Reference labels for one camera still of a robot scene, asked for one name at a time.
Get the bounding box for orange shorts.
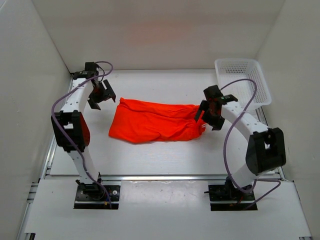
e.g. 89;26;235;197
108;97;206;144

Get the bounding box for aluminium frame rail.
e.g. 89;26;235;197
44;173;281;181

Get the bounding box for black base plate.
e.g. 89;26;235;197
204;179;258;212
73;183;121;210

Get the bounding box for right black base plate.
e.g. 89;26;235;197
204;179;258;212

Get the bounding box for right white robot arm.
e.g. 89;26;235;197
194;95;287;200

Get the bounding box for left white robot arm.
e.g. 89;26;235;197
51;65;116;204

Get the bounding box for white perforated plastic basket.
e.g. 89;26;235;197
214;58;272;111

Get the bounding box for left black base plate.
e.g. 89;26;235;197
73;183;121;210

